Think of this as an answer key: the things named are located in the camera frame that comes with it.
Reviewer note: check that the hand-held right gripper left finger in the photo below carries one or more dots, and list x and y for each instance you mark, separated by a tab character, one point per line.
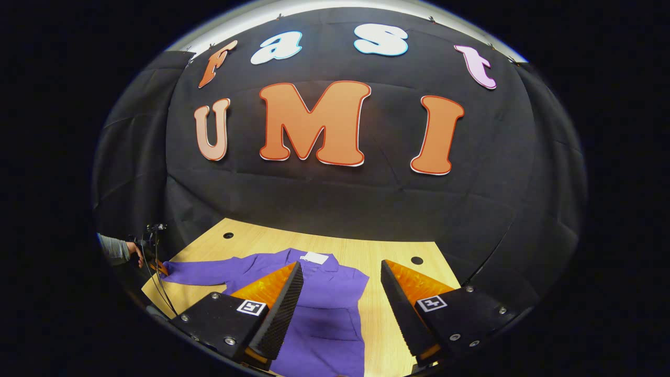
285	314

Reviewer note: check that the black backdrop cloth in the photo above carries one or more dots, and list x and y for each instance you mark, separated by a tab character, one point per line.
366	199

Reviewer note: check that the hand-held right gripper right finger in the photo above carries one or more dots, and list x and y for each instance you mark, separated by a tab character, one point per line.
403	314

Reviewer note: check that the purple shirt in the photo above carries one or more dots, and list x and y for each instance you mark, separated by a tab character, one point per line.
330	314

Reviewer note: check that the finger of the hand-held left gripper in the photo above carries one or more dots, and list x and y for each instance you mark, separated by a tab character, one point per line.
159	268

